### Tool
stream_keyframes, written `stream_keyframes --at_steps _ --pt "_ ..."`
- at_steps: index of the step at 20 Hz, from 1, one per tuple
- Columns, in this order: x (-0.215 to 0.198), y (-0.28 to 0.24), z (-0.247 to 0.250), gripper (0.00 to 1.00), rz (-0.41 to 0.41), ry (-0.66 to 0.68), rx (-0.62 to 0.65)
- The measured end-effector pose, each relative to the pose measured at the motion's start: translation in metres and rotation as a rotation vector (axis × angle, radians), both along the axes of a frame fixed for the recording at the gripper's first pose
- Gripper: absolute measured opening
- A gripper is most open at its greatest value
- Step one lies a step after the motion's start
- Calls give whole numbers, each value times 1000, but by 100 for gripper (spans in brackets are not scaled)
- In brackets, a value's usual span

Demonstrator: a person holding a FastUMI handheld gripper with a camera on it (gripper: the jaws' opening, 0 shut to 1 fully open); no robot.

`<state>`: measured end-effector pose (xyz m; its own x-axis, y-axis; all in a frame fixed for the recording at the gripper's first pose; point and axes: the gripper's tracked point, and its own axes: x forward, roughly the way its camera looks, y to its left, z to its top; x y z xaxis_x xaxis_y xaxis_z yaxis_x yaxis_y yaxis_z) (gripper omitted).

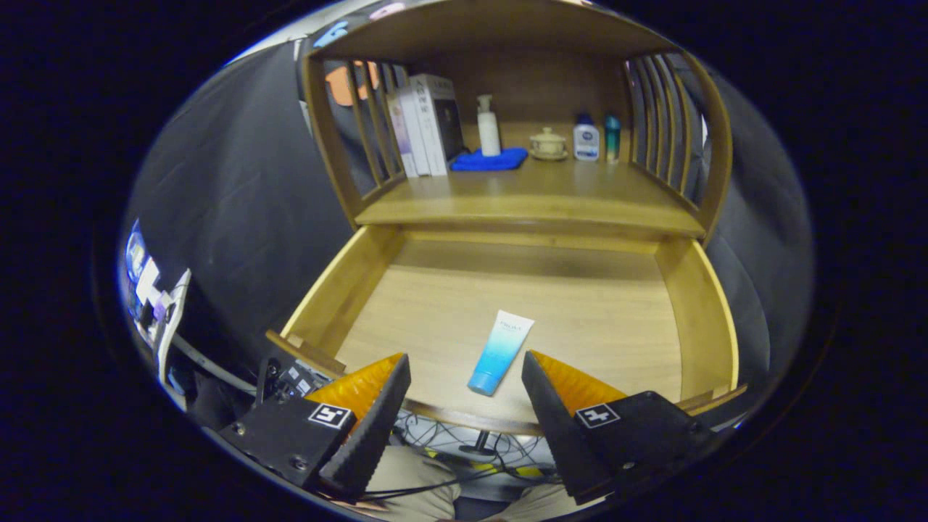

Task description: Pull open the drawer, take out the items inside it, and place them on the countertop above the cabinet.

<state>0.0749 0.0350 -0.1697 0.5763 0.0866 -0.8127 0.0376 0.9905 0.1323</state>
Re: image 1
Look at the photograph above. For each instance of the wooden cabinet with slatted sides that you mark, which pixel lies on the wooden cabinet with slatted sides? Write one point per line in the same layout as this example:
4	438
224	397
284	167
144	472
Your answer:
536	80

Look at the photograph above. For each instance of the wooden countertop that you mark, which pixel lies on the wooden countertop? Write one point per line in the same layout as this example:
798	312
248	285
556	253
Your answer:
536	192

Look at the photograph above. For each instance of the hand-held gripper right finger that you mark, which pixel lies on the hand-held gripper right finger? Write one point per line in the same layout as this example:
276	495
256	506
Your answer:
554	428

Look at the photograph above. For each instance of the white pump bottle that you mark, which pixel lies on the white pump bottle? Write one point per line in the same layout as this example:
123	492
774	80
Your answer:
489	134

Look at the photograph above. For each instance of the blue and white tube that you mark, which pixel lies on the blue and white tube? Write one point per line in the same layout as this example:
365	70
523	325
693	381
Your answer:
496	355

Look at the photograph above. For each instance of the wooden drawer with black knob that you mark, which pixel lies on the wooden drawer with black knob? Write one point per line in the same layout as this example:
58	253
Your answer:
580	304

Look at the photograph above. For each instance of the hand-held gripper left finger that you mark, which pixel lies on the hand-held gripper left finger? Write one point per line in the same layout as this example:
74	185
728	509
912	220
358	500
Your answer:
370	428

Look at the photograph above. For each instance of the beige lidded teacup with saucer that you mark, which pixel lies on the beige lidded teacup with saucer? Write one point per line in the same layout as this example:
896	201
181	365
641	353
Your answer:
547	143

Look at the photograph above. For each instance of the black electronic box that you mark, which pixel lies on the black electronic box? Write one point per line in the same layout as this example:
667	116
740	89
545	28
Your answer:
290	377

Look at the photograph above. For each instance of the white stand with screen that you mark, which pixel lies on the white stand with screen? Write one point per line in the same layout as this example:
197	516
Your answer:
156	304

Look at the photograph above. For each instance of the teal slim bottle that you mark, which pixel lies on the teal slim bottle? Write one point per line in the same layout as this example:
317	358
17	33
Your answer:
612	141

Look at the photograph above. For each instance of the blue folded cloth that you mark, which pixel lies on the blue folded cloth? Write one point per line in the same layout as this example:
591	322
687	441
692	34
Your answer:
489	161

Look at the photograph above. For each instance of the black and white book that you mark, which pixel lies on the black and white book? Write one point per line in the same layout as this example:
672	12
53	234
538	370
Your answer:
438	123

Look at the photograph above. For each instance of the pale purple book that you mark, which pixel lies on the pale purple book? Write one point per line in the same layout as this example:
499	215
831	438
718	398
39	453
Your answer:
402	138

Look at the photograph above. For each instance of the black backdrop cloth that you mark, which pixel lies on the black backdrop cloth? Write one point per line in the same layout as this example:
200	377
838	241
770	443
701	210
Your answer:
239	181

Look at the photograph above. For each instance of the white lotion bottle blue cap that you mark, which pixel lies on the white lotion bottle blue cap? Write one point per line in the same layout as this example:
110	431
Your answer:
586	141

